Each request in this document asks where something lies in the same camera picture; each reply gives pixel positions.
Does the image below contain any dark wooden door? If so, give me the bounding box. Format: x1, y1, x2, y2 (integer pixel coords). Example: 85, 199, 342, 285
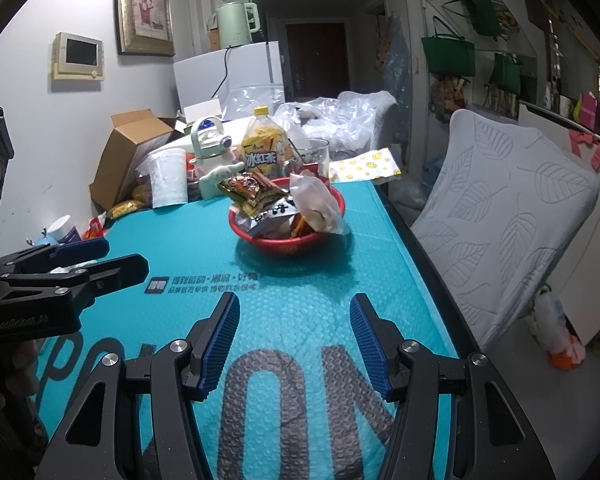
285, 20, 351, 103

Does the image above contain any empty clear zip bag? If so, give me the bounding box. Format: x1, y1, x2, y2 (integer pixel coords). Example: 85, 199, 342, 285
220, 85, 286, 121

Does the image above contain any hanging clear plastic cover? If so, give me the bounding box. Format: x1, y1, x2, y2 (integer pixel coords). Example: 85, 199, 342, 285
375, 15, 413, 106

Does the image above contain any pink bow gift box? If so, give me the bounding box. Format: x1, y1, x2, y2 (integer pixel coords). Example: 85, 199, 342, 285
570, 92, 600, 171

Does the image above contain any white fridge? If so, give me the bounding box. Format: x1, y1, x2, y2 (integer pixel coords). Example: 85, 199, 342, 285
173, 41, 286, 121

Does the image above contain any high hanging green tote bag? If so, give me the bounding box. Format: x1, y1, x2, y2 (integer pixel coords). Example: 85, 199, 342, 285
460, 0, 501, 41

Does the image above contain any pale green electric kettle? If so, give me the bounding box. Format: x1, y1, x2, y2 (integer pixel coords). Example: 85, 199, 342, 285
215, 1, 261, 50

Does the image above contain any green brown snack packet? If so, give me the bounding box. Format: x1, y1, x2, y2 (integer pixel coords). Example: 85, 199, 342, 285
217, 171, 291, 216

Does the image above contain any framed picture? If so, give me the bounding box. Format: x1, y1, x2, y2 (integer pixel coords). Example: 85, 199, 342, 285
115, 0, 176, 57

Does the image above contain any clear zip bag with crumbs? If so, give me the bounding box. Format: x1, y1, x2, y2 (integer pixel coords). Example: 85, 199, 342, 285
289, 170, 351, 236

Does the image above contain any small green tote bag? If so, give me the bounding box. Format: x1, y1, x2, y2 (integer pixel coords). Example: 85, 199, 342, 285
490, 52, 523, 93

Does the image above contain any smiley print paper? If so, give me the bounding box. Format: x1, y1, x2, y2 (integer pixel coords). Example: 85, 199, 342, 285
328, 147, 403, 183

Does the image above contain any yellow snack bag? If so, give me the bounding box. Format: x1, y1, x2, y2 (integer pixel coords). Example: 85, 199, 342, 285
107, 200, 146, 221

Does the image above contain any glass cup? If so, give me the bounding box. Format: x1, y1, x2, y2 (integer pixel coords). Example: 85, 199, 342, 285
300, 138, 333, 178

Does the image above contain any cream bottle with plush hand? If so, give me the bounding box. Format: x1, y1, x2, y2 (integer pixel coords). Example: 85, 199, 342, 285
189, 116, 246, 200

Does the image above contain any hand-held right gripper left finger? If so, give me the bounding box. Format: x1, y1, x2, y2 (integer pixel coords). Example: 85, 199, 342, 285
45, 291, 242, 480

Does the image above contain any white snack packet black print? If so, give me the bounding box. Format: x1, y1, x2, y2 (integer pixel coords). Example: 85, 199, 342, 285
250, 205, 301, 238

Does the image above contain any wrapped paper towel roll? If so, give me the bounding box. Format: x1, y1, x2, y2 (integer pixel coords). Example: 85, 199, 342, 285
137, 149, 188, 209

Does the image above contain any red plastic basket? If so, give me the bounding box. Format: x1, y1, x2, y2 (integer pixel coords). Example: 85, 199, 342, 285
228, 176, 347, 256

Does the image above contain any wall intercom panel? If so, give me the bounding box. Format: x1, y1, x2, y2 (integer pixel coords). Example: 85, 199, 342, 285
52, 32, 105, 81

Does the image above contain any white orange plush toy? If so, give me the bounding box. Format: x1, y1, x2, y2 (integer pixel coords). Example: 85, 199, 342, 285
530, 292, 586, 371

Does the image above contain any person's left hand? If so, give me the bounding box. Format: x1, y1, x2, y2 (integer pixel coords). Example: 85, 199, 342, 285
0, 339, 41, 401

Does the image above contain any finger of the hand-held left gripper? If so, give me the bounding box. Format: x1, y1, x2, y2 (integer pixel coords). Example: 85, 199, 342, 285
0, 237, 110, 274
0, 254, 150, 307

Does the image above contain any dark blue white cup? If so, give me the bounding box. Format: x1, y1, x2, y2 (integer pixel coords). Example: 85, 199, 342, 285
47, 215, 83, 246

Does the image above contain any wide green tote bag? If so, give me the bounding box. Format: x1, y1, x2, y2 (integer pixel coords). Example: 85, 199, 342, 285
421, 34, 476, 77

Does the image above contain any cardboard box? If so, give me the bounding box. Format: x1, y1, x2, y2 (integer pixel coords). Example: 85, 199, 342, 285
89, 110, 181, 213

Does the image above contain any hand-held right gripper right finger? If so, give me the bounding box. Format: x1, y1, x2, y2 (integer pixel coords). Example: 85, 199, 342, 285
349, 292, 543, 480

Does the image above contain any iced tea bottle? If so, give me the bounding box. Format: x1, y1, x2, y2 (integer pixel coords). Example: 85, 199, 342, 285
242, 106, 293, 181

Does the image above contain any white green tissue box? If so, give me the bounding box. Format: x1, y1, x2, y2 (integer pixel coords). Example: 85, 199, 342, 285
182, 99, 223, 123

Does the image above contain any red candy bag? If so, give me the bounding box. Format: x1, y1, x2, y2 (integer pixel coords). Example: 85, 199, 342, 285
82, 212, 108, 241

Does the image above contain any black power cable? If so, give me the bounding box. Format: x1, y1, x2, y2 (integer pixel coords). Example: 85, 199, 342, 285
212, 47, 231, 98

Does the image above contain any crumpled clear plastic bag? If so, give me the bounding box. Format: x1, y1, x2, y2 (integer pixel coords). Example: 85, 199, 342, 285
275, 91, 398, 161

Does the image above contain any blue deer humidifier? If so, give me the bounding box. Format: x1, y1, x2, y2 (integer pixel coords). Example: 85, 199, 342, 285
24, 227, 61, 248

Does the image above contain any teal bubble mat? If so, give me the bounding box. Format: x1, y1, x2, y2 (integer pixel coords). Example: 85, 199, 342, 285
30, 180, 461, 480

